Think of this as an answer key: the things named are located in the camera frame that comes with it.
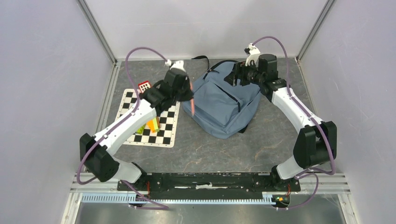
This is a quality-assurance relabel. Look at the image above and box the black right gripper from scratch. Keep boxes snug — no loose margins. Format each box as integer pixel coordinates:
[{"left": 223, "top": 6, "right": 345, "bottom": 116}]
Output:
[{"left": 223, "top": 59, "right": 263, "bottom": 87}]

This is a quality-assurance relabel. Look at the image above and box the blue student backpack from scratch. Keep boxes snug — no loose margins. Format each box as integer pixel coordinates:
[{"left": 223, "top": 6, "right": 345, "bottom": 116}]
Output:
[{"left": 181, "top": 60, "right": 262, "bottom": 139}]

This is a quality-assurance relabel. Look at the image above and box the orange pencil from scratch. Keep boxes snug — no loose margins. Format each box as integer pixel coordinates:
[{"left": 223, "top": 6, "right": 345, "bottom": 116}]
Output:
[{"left": 190, "top": 89, "right": 195, "bottom": 116}]

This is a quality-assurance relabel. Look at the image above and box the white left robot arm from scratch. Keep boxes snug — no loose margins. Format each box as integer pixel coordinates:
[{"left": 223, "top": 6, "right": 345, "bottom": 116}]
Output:
[{"left": 79, "top": 68, "right": 193, "bottom": 190}]

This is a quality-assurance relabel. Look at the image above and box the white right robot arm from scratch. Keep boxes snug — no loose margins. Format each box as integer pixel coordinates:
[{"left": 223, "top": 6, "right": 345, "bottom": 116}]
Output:
[{"left": 224, "top": 54, "right": 337, "bottom": 190}]

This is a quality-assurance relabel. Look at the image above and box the black white chessboard mat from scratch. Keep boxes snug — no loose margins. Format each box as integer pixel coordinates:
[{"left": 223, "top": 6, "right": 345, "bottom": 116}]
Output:
[{"left": 115, "top": 89, "right": 180, "bottom": 148}]

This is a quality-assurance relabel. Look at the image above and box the red white toy block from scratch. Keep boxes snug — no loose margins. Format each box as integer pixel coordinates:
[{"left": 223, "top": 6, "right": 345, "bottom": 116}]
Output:
[{"left": 138, "top": 80, "right": 152, "bottom": 93}]

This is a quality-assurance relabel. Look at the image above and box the orange yellow toy block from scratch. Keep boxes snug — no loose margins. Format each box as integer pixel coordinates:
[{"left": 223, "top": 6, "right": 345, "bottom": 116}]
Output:
[{"left": 146, "top": 117, "right": 161, "bottom": 133}]

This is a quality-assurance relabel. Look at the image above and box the green toy block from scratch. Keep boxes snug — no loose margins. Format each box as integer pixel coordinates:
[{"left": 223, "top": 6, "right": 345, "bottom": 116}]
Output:
[{"left": 135, "top": 124, "right": 146, "bottom": 135}]

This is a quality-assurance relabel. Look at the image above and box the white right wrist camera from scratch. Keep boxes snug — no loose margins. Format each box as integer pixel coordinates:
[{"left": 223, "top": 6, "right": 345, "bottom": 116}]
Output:
[{"left": 244, "top": 43, "right": 261, "bottom": 66}]

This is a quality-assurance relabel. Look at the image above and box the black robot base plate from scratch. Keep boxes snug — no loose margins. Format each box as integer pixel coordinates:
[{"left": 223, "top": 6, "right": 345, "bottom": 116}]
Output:
[{"left": 132, "top": 172, "right": 301, "bottom": 200}]

